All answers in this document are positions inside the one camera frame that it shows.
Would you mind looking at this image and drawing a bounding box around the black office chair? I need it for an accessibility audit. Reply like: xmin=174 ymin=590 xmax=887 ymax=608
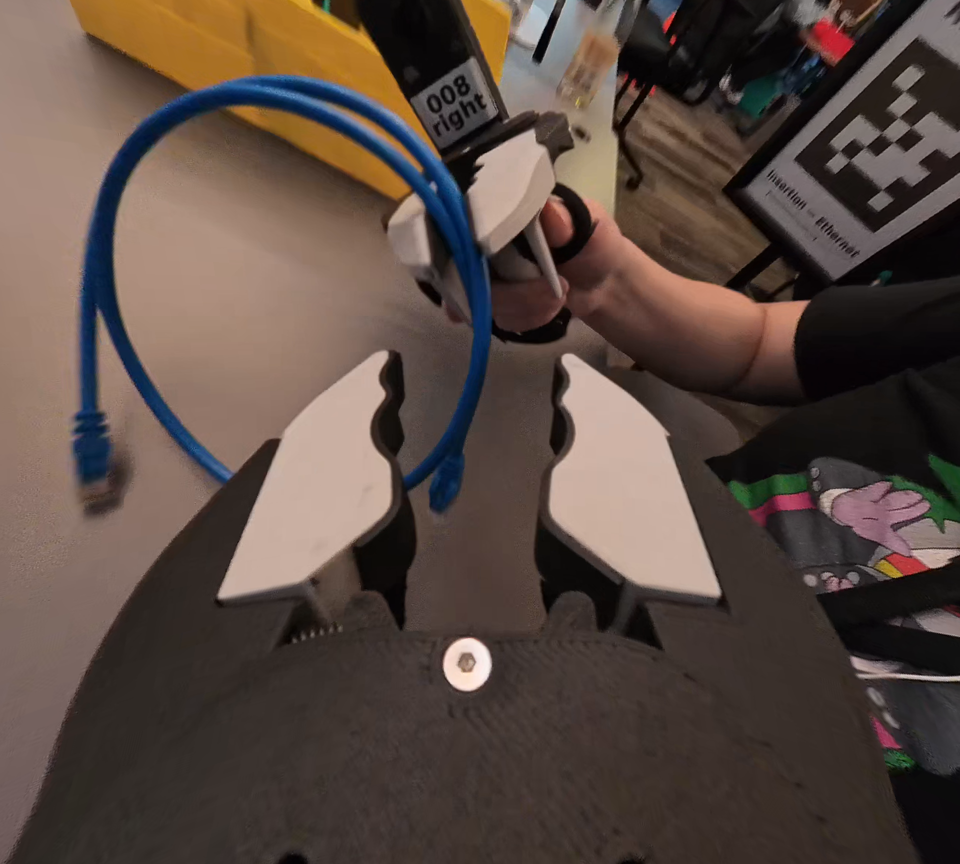
xmin=611 ymin=0 xmax=826 ymax=190

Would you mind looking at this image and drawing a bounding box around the person's right hand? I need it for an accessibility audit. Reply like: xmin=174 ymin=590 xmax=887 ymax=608
xmin=448 ymin=198 xmax=648 ymax=342

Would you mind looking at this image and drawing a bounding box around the clear plastic bottle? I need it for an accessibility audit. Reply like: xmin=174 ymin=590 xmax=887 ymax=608
xmin=558 ymin=0 xmax=654 ymax=111

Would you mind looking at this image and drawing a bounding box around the blue ethernet cable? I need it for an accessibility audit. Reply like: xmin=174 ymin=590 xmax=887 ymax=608
xmin=71 ymin=75 xmax=494 ymax=516

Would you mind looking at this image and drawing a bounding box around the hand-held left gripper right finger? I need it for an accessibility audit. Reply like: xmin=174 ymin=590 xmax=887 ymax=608
xmin=538 ymin=354 xmax=725 ymax=625

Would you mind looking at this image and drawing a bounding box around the yellow plastic bin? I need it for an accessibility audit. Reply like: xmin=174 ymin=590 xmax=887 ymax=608
xmin=22 ymin=0 xmax=513 ymax=201

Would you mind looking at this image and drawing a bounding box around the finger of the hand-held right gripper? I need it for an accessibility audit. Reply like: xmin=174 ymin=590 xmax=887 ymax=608
xmin=466 ymin=131 xmax=555 ymax=258
xmin=386 ymin=192 xmax=474 ymax=324

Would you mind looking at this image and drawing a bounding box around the black framed marker sign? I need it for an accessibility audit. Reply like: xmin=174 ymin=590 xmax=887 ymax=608
xmin=723 ymin=0 xmax=960 ymax=295

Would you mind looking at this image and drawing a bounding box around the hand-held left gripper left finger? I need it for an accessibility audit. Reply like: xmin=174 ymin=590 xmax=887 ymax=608
xmin=217 ymin=350 xmax=408 ymax=625

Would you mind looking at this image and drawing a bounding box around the person's right forearm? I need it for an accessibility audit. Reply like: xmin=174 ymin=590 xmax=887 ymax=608
xmin=600 ymin=241 xmax=813 ymax=404

